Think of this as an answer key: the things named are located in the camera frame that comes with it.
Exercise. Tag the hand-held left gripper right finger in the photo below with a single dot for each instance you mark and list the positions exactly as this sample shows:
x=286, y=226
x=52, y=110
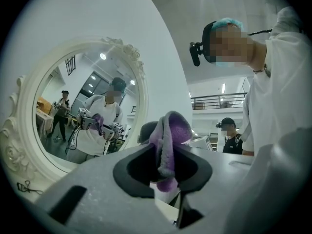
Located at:
x=256, y=191

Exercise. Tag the person's white shirt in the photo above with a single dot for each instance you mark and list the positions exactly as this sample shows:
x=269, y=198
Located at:
x=280, y=82

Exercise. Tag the black balcony railing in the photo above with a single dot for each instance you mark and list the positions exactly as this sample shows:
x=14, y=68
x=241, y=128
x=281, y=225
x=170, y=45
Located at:
x=219, y=101

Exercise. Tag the teal hair cap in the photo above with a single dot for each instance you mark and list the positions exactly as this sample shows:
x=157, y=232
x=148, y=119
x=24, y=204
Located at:
x=228, y=23

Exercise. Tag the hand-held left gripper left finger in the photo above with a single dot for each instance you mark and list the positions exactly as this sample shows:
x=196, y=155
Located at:
x=92, y=179

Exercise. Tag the black eyelash curler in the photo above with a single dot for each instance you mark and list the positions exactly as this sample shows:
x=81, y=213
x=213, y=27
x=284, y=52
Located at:
x=29, y=188

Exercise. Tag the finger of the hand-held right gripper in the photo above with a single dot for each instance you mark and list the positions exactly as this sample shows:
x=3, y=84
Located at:
x=146, y=133

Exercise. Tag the black head-mounted camera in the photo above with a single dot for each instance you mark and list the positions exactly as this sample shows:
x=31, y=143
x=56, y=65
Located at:
x=196, y=50

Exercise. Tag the purple cloth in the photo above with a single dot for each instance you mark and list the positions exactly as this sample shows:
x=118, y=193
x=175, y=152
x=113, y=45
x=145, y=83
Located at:
x=175, y=130

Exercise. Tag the ornate white oval mirror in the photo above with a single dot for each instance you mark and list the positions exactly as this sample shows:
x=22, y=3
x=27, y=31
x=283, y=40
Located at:
x=29, y=94

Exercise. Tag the person's head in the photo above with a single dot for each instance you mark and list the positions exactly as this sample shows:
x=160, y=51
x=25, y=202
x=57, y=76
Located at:
x=234, y=47

